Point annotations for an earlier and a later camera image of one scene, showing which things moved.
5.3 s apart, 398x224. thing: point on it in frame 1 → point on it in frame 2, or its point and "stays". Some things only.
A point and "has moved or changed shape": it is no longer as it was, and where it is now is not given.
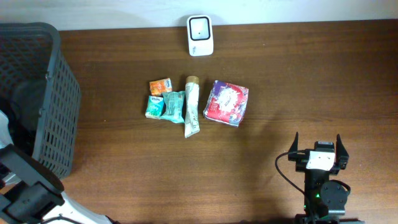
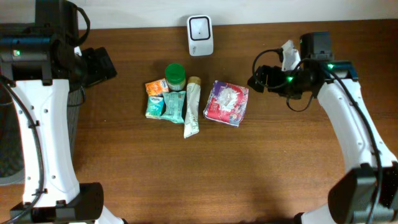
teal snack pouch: [173, 106] stays
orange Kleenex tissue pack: [158, 87] has moved or changed shape
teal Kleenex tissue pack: [155, 108] stays
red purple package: [227, 103] stays
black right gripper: [301, 166] → [267, 78]
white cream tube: [191, 106] stays
